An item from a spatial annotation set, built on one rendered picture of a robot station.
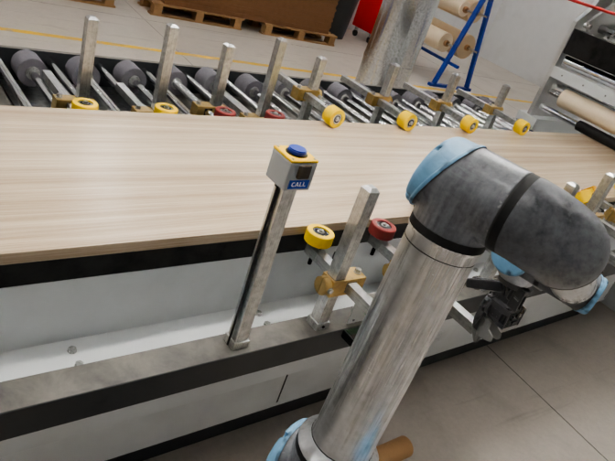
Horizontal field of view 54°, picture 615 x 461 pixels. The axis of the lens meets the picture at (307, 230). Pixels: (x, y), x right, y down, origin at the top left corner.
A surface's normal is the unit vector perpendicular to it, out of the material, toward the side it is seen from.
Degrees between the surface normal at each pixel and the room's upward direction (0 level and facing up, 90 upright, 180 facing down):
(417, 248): 87
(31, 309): 90
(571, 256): 88
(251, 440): 0
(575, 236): 64
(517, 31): 90
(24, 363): 0
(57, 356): 0
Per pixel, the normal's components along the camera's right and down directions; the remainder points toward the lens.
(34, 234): 0.29, -0.83
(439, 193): -0.64, 0.20
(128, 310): 0.56, 0.54
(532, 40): -0.80, 0.04
